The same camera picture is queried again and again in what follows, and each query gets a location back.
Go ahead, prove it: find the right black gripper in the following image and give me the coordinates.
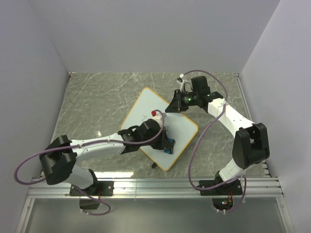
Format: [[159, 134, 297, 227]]
[[166, 90, 198, 114]]

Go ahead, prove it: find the white board with yellow frame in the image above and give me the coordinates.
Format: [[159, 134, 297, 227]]
[[121, 87, 199, 171]]

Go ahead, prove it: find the blue whiteboard eraser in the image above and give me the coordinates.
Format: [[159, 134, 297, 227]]
[[164, 138, 175, 154]]

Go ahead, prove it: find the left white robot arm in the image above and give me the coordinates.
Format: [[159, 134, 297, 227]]
[[39, 114, 175, 195]]

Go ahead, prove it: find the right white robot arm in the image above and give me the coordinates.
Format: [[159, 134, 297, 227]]
[[165, 76, 270, 194]]

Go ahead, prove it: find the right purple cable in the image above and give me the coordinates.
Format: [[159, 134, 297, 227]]
[[178, 70, 248, 214]]

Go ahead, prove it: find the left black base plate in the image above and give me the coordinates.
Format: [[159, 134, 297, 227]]
[[69, 181, 114, 197]]

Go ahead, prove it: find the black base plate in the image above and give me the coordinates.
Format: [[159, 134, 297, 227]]
[[69, 181, 114, 197], [198, 180, 243, 196]]

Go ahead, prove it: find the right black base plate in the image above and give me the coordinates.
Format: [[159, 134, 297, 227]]
[[198, 180, 243, 196]]

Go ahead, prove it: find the aluminium rail frame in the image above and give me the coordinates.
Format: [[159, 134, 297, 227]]
[[19, 72, 294, 233]]

